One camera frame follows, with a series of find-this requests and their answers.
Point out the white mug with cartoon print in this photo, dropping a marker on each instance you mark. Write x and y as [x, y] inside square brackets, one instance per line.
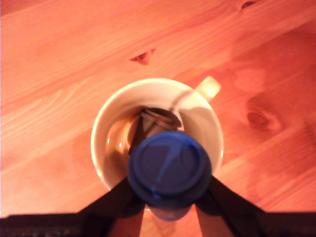
[202, 123]

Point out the blue coffee capsule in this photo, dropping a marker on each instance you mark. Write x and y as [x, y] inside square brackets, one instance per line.
[170, 165]

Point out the grey coffee capsule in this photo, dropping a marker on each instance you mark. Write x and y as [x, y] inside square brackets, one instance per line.
[163, 119]

